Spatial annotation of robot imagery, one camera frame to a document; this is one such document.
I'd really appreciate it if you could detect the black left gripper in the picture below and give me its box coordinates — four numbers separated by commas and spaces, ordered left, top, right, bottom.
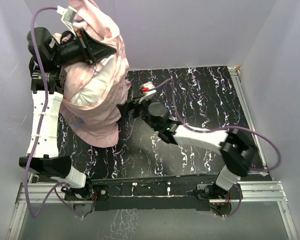
52, 27, 117, 67

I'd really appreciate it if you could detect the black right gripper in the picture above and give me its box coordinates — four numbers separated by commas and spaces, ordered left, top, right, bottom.
117, 94, 160, 132

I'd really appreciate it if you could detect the pink purple Elsa pillowcase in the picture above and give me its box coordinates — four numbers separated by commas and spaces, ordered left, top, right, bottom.
59, 0, 131, 148

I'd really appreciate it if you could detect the white pillow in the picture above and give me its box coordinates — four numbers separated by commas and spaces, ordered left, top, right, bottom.
70, 54, 117, 106

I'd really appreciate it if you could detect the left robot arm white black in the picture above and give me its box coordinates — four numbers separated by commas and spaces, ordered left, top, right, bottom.
18, 27, 116, 200

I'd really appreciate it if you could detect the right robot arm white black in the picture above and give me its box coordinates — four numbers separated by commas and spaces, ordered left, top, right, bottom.
117, 98, 258, 200

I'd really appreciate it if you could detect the black marbled table mat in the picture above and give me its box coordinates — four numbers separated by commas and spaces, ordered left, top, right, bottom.
57, 66, 255, 179

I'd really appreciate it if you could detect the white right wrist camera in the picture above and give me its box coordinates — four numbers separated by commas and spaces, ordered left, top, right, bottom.
138, 81, 157, 104

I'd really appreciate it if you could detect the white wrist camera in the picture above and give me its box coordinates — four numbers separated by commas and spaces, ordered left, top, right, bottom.
138, 81, 157, 104
56, 5, 77, 33

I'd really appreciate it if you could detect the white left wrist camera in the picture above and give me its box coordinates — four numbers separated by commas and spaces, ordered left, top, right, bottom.
56, 5, 77, 33

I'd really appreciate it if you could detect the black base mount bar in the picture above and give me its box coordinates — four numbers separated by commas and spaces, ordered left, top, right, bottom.
64, 174, 243, 212

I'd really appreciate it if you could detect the aluminium frame rail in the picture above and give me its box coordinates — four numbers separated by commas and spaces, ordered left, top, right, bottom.
7, 66, 300, 240

